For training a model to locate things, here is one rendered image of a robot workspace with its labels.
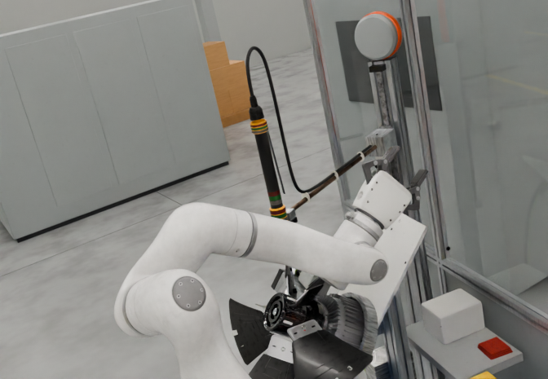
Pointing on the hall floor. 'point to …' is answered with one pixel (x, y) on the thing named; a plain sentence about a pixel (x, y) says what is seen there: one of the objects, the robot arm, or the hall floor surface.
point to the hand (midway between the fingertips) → (407, 162)
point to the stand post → (397, 341)
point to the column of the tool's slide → (420, 279)
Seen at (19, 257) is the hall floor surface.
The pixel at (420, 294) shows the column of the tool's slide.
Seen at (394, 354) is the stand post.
